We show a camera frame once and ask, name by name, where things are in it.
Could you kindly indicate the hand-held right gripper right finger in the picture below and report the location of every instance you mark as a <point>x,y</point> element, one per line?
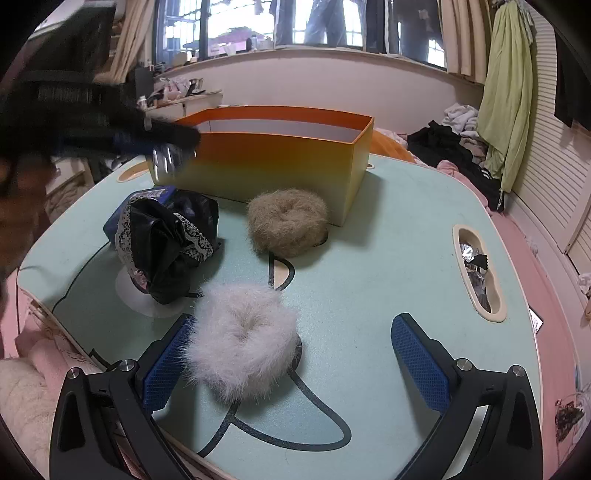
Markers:
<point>420,364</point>

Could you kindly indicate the cream curtain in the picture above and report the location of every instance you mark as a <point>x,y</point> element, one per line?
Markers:
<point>134,37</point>
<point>466,37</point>

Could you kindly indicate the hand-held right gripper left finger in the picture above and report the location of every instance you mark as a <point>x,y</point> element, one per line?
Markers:
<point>164,369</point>

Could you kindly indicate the brown fluffy scrunchie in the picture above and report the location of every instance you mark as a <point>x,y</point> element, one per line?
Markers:
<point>272,230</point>

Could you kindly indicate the white fluffy scrunchie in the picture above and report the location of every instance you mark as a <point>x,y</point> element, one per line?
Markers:
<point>221,364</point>

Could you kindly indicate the black clothes pile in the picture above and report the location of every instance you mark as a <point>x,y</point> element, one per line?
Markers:
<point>438,143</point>

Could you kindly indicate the orange pillow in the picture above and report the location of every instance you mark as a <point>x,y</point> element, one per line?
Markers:
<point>388,145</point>

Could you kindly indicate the white fluffy blanket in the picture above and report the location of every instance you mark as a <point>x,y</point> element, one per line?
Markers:
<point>23,401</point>

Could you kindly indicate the black hanging garment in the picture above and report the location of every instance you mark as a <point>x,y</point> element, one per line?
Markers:
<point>575,83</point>

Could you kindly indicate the blue tin box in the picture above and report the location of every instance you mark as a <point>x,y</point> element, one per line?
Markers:
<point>111,226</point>

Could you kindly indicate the light green cartoon desktop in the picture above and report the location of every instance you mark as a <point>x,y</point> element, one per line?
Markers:
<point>392,258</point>

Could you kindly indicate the hanging blue jeans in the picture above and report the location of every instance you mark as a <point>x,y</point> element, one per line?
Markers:
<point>332,21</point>

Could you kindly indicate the white side desk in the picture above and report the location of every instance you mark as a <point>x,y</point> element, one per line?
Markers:
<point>180,109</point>

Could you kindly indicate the black monitor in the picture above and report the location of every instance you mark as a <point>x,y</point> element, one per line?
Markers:
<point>144,83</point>

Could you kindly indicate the white clothes pile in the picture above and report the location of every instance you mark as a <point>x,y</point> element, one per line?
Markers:
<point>461,117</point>

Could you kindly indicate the orange cardboard box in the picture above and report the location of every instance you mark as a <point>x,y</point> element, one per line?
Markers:
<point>277,170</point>

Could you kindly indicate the dark hanging trousers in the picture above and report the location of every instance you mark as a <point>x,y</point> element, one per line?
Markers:
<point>420,27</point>

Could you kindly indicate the light green hanging garment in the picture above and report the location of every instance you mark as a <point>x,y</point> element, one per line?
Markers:
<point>503,92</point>

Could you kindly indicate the black striped hanging trousers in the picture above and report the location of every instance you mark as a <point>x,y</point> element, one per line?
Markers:
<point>379,23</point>

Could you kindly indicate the black lace-trimmed cloth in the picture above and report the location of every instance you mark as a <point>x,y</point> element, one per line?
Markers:
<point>161,249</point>

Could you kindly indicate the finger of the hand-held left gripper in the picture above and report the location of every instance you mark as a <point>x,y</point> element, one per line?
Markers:
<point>171,134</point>

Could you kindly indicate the foil wrappers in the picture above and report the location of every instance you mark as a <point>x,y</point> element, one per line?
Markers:
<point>475,267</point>

